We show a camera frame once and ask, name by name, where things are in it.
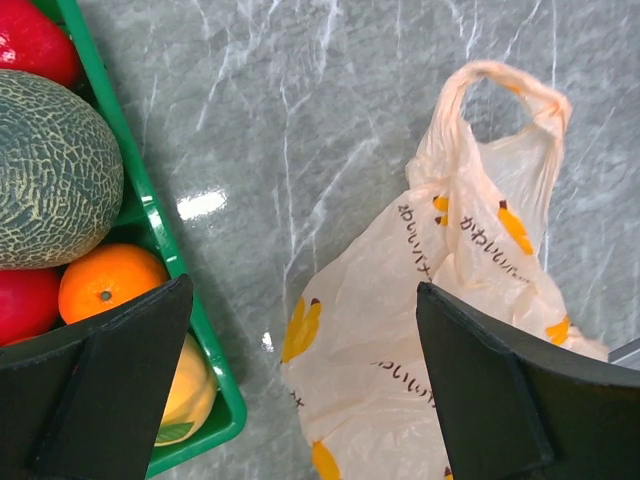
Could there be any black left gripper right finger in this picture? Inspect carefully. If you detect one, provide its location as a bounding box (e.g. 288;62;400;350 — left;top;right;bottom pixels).
416;283;639;479

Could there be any fake orange mandarin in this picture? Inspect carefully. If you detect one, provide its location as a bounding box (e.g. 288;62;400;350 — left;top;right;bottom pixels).
58;243;169;324

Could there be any orange banana-print plastic bag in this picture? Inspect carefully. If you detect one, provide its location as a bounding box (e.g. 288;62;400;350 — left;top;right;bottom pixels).
281;61;608;479

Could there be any red fake apple top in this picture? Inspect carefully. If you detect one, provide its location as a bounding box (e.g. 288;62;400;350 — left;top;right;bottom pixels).
1;0;83;89

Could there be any green plastic fruit tray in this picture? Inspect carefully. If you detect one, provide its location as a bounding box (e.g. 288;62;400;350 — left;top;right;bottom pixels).
35;1;247;479

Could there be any green netted fake melon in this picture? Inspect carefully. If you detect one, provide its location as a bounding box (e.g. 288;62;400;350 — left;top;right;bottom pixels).
1;70;124;269

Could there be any red fake apple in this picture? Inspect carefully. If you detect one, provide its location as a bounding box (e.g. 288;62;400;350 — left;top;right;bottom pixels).
1;0;83;89
1;268;60;346

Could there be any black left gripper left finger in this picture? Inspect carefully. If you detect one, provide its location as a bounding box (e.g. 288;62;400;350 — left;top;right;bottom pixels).
1;274;193;479

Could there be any yellow fake lemon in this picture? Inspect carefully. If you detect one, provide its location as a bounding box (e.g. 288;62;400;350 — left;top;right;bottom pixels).
154;334;217;447

